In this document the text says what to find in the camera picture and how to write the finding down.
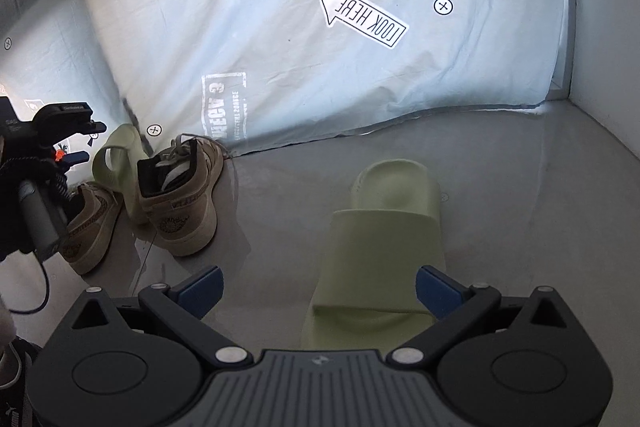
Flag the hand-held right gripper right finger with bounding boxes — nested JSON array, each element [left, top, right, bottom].
[[385, 265, 568, 367]]

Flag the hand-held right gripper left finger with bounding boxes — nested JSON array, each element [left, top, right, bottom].
[[70, 265, 253, 367]]

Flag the pale green foam slide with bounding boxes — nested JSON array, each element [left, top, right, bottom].
[[301, 159, 447, 350], [91, 123, 152, 225]]

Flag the tan suede sneaker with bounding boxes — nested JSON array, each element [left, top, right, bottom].
[[136, 133, 226, 258], [61, 181, 124, 276]]

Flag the black sneaker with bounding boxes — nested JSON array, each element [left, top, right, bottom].
[[0, 337, 43, 427]]

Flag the white printed sheet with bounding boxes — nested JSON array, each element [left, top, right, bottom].
[[0, 0, 573, 158]]

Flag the black cable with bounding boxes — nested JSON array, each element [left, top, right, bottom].
[[7, 252, 51, 314]]

